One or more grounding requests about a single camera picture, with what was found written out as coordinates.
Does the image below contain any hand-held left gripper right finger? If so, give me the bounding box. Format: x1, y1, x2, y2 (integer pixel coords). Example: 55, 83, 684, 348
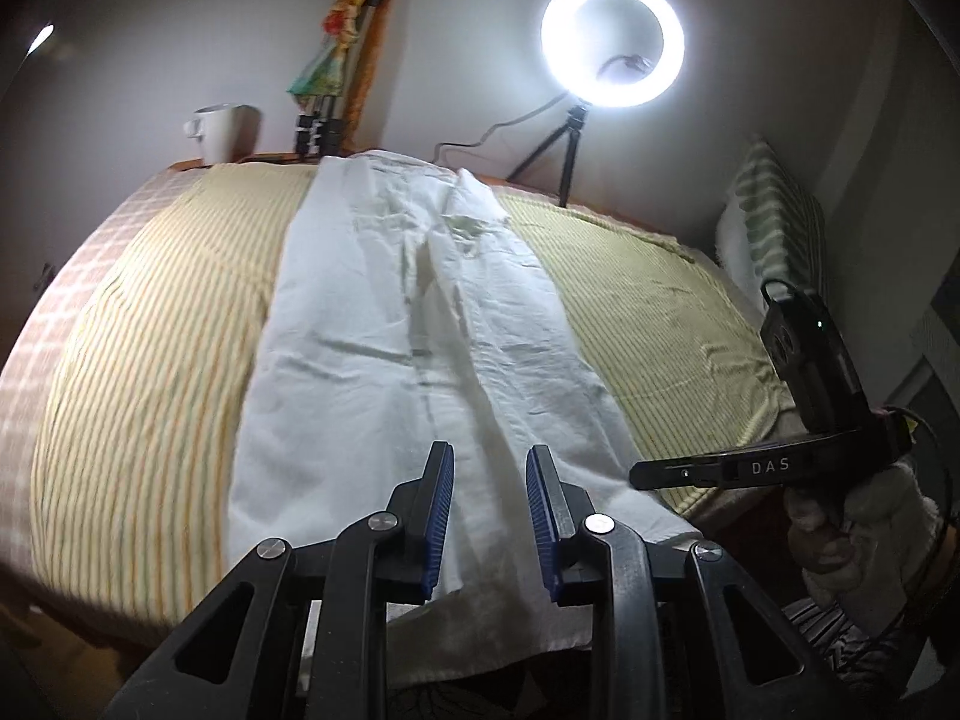
525, 444, 848, 720

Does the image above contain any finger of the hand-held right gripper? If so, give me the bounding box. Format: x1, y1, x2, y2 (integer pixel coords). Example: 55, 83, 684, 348
628, 448, 726, 491

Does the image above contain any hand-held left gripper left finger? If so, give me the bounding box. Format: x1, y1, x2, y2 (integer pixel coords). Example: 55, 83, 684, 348
101, 441, 456, 720

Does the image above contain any white shirt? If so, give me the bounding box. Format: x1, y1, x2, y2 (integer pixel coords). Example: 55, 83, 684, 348
225, 150, 702, 668

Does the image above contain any person's right forearm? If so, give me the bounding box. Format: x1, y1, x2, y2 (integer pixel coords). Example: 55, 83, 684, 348
802, 457, 950, 638

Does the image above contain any person's right hand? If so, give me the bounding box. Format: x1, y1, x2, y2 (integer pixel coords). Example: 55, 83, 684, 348
780, 481, 863, 593

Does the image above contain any green patterned cushion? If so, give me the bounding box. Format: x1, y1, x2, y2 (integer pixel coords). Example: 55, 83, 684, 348
716, 136, 830, 316

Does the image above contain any person's striped clothing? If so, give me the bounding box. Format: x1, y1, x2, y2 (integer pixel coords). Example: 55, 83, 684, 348
780, 596, 923, 691

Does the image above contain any yellow striped bed sheet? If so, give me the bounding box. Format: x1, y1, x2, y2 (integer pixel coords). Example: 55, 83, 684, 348
30, 161, 785, 608

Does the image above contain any small black tripod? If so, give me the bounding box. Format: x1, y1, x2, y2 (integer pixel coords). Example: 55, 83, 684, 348
506, 105, 587, 209

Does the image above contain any black gooseneck phone holder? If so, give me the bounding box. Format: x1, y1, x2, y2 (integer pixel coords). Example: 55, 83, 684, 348
596, 52, 650, 83

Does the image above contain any orange wooden board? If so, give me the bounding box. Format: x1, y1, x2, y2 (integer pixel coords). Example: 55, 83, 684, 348
341, 0, 395, 151

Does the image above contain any yellow striped table cloth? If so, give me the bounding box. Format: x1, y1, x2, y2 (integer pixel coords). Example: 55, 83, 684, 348
0, 163, 226, 541

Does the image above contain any white mug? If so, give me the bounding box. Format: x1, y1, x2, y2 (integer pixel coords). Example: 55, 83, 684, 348
184, 103, 260, 164

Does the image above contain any colourful printed scarf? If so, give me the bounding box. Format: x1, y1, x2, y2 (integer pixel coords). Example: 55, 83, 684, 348
289, 0, 376, 98

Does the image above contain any black power cable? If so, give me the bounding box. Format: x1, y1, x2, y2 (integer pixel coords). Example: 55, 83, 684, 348
433, 97, 571, 166

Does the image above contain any colourful figure wall hanging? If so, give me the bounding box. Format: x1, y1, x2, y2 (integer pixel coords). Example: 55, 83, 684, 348
294, 0, 387, 158

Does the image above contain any white ring light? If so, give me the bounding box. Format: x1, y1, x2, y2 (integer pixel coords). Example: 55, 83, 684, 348
540, 0, 686, 110

